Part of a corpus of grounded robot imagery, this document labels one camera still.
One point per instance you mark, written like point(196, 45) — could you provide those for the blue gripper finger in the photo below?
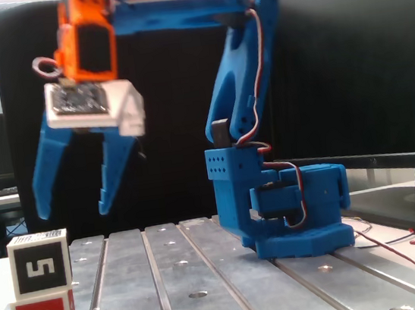
point(49, 160)
point(116, 155)

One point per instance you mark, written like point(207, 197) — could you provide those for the black cube with number five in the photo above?
point(38, 267)

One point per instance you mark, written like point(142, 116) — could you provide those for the black office chair backrest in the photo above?
point(168, 91)

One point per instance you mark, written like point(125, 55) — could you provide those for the black Dell monitor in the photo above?
point(369, 46)

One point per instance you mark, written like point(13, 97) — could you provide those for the white camera mount circuit board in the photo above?
point(120, 105)

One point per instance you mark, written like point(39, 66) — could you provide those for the aluminium slotted base plate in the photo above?
point(133, 287)

